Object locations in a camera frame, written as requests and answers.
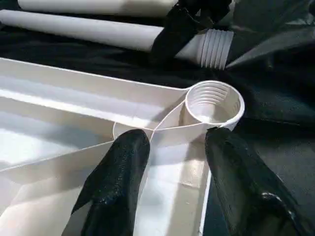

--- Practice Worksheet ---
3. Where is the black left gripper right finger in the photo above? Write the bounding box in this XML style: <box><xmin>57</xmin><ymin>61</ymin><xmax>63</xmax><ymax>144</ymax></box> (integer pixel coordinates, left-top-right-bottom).
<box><xmin>204</xmin><ymin>126</ymin><xmax>315</xmax><ymax>236</ymax></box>

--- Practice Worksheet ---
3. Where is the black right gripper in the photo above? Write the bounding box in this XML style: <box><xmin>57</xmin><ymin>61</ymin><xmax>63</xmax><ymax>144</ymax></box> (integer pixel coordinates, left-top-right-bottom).
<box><xmin>150</xmin><ymin>0</ymin><xmax>235</xmax><ymax>63</ymax></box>

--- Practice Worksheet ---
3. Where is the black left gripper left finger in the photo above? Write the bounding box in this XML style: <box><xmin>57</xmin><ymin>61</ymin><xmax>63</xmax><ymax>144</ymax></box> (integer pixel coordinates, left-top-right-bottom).
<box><xmin>62</xmin><ymin>129</ymin><xmax>151</xmax><ymax>236</ymax></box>

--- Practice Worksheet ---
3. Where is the white plastic table leg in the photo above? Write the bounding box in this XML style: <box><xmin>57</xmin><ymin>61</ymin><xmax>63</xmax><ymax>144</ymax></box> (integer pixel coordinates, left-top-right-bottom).
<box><xmin>17</xmin><ymin>0</ymin><xmax>179</xmax><ymax>18</ymax></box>
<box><xmin>0</xmin><ymin>9</ymin><xmax>235</xmax><ymax>71</ymax></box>

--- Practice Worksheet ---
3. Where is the white plastic table top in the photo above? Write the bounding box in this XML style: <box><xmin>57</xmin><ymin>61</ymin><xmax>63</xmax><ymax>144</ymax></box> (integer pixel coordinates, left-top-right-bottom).
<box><xmin>0</xmin><ymin>57</ymin><xmax>246</xmax><ymax>236</ymax></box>

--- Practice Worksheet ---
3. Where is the black mat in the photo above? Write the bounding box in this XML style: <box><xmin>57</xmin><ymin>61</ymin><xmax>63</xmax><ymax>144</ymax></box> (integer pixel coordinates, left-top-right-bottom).
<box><xmin>0</xmin><ymin>0</ymin><xmax>315</xmax><ymax>236</ymax></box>

